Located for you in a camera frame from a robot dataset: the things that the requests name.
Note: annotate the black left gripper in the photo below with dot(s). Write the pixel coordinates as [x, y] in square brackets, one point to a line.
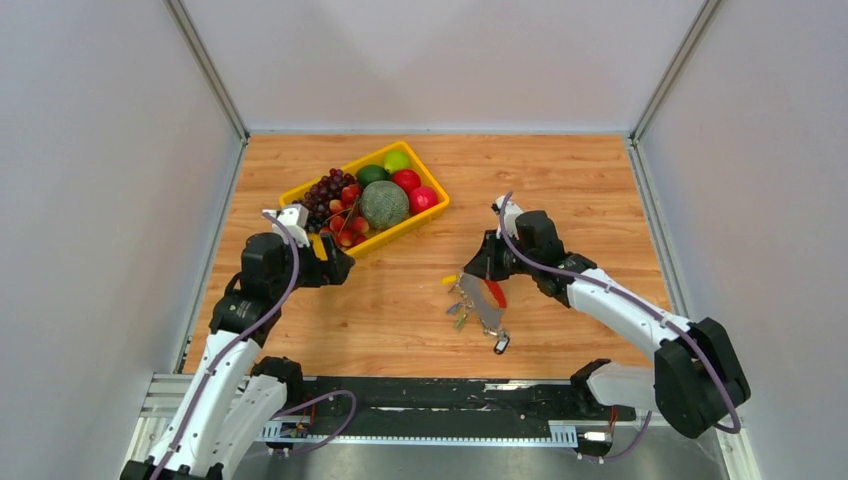
[333, 271]

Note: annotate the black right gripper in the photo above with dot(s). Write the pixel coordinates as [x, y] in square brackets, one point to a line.
[483, 264]

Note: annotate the yellow key tag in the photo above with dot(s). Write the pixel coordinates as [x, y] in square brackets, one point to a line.
[450, 279]

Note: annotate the blue key tag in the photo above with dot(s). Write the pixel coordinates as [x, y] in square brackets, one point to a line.
[454, 309]

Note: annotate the black key fob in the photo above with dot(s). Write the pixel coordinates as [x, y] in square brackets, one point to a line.
[502, 343]

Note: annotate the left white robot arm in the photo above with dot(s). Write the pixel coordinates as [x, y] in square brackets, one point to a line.
[234, 391]

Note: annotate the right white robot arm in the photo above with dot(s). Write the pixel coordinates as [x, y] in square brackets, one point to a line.
[696, 381]

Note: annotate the red strawberry cluster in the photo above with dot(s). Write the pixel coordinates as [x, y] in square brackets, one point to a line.
[348, 225]

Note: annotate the dark purple grape bunch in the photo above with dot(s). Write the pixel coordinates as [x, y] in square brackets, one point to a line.
[318, 195]

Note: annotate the green netted melon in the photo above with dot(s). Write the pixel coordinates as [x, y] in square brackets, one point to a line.
[384, 204]

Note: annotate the pink red apple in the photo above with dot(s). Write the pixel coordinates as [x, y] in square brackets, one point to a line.
[421, 199]

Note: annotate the dark green lime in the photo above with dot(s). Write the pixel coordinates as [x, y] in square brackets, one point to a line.
[370, 174]

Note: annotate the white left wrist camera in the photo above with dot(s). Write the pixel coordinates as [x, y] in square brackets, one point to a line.
[289, 223]

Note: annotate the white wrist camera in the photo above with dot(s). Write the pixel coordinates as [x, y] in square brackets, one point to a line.
[507, 212]
[289, 223]

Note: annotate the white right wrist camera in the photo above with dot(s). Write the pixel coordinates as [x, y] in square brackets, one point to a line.
[507, 212]

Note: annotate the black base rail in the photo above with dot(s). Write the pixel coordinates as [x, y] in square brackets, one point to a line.
[446, 407]

